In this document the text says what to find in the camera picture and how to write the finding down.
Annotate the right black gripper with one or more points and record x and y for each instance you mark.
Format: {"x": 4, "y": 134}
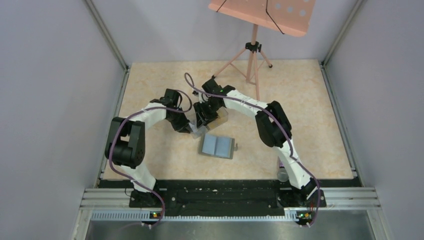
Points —
{"x": 200, "y": 117}

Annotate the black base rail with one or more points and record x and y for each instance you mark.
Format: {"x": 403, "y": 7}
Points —
{"x": 214, "y": 200}

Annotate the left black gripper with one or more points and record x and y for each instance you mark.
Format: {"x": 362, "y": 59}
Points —
{"x": 184, "y": 126}

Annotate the clear plastic card box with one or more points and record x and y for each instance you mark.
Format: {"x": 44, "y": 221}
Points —
{"x": 200, "y": 127}

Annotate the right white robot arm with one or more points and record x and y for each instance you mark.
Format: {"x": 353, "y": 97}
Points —
{"x": 274, "y": 130}

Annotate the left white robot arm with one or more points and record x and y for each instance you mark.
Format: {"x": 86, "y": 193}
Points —
{"x": 125, "y": 148}

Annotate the purple glitter microphone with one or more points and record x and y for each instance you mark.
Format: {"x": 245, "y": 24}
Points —
{"x": 282, "y": 174}

